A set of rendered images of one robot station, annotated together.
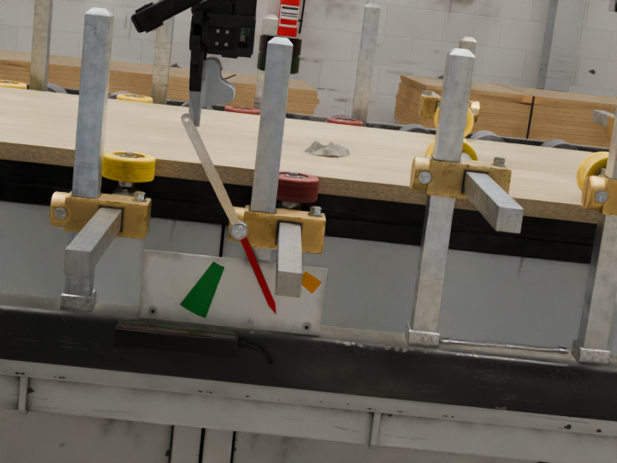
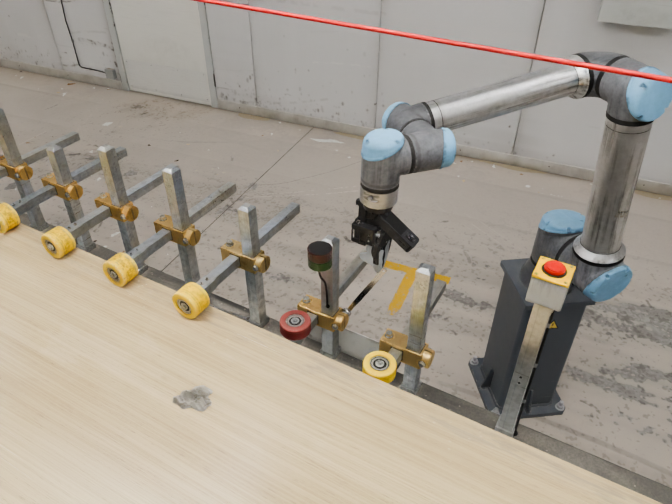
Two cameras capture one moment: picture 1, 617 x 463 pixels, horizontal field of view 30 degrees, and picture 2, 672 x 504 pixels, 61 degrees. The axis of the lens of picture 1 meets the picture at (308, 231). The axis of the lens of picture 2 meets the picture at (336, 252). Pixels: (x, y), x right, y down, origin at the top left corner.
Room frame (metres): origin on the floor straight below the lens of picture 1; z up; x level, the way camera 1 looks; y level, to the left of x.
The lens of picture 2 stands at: (2.54, 0.67, 1.93)
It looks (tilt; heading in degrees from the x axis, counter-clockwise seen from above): 38 degrees down; 212
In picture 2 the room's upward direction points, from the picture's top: straight up
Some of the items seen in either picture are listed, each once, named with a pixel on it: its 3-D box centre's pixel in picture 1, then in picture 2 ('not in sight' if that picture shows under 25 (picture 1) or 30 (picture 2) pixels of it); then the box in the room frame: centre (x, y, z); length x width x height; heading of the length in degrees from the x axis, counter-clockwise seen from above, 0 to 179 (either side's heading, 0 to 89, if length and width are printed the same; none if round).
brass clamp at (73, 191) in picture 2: not in sight; (62, 187); (1.65, -0.95, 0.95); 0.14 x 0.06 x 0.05; 92
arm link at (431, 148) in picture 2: not in sight; (425, 148); (1.43, 0.22, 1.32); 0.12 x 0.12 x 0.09; 52
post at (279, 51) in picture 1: (263, 208); (330, 309); (1.61, 0.07, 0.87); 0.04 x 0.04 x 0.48; 2
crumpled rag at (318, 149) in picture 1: (329, 147); (193, 394); (2.03, -0.02, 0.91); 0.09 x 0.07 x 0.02; 117
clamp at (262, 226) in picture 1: (276, 228); (322, 314); (1.61, 0.05, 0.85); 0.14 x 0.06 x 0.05; 92
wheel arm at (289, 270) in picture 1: (288, 244); (333, 293); (1.52, 0.02, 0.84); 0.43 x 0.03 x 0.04; 2
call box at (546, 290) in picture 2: not in sight; (549, 284); (1.59, 0.58, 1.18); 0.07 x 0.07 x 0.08; 2
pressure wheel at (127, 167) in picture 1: (126, 189); (378, 377); (1.73, 0.28, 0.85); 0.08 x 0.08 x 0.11
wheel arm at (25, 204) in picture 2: not in sight; (68, 180); (1.61, -0.97, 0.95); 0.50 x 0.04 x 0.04; 2
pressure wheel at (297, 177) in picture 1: (289, 209); (295, 334); (1.72, 0.03, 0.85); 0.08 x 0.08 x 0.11
